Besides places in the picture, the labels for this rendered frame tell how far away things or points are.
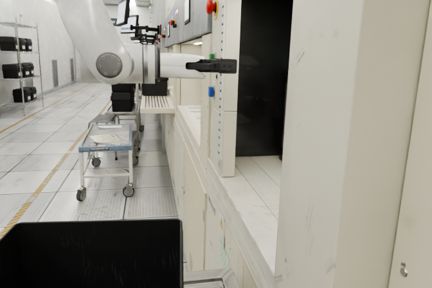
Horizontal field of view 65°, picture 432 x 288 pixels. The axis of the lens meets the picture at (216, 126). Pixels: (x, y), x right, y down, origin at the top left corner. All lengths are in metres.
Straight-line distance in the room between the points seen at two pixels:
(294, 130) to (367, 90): 0.11
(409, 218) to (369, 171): 0.05
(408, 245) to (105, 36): 0.55
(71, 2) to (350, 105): 0.57
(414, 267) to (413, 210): 0.04
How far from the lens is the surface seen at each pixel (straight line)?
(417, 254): 0.31
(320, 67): 0.31
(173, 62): 0.72
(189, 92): 2.46
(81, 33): 0.67
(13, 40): 7.35
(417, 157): 0.29
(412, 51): 0.29
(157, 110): 2.64
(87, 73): 0.74
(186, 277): 0.77
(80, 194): 3.03
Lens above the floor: 1.21
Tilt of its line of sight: 12 degrees down
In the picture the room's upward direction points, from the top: 2 degrees clockwise
